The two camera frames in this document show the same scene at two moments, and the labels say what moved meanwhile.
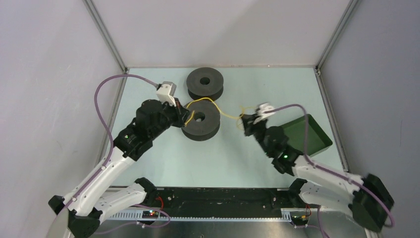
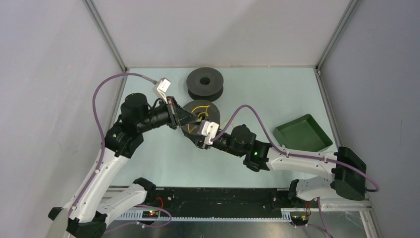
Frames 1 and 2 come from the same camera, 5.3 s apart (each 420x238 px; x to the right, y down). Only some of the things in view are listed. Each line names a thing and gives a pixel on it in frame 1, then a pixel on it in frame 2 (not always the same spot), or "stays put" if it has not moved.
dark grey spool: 205,82 stays put
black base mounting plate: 222,200 stays put
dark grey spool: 203,121 stays put
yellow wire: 216,107 -> 199,118
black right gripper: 248,121 -> 201,144
